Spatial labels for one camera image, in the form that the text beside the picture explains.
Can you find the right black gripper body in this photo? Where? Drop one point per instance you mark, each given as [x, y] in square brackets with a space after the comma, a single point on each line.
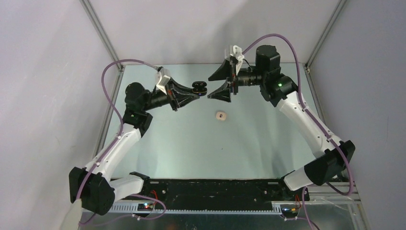
[234, 81]

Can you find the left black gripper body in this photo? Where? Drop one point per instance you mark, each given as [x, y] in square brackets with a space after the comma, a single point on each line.
[171, 96]

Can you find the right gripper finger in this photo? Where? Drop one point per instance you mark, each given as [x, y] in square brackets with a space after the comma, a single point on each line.
[223, 72]
[223, 93]

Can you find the black earbud charging case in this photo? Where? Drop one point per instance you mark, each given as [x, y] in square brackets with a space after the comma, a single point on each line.
[199, 88]

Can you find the beige earbud charging case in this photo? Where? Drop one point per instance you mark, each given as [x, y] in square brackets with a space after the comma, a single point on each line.
[221, 115]

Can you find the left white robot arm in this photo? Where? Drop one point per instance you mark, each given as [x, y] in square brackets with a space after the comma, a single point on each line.
[91, 186]

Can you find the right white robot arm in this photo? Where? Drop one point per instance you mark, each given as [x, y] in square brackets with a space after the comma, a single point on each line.
[332, 155]

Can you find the left controller board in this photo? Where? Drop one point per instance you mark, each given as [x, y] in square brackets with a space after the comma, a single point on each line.
[145, 207]

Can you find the controller board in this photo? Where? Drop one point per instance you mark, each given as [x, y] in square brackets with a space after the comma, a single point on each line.
[145, 207]
[289, 213]

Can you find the right controller board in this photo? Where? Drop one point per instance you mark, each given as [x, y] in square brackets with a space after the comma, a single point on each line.
[289, 213]

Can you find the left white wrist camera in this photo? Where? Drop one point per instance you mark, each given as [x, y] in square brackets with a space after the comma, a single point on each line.
[163, 77]

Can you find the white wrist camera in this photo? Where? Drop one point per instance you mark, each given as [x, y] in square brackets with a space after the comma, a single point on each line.
[163, 77]
[236, 52]

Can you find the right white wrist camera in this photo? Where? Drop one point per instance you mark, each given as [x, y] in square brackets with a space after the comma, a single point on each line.
[236, 52]

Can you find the right aluminium frame post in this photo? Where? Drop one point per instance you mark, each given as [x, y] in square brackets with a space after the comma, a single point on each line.
[326, 31]

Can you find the aluminium frame post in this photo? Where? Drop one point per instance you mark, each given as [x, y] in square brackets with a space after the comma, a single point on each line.
[97, 25]
[326, 31]

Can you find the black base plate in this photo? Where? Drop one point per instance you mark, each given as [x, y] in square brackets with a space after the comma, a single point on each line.
[217, 194]

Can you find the left aluminium frame post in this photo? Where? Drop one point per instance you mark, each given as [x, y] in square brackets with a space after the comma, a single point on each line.
[97, 25]

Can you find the grey slotted cable duct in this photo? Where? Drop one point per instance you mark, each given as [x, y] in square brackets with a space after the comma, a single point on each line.
[132, 208]

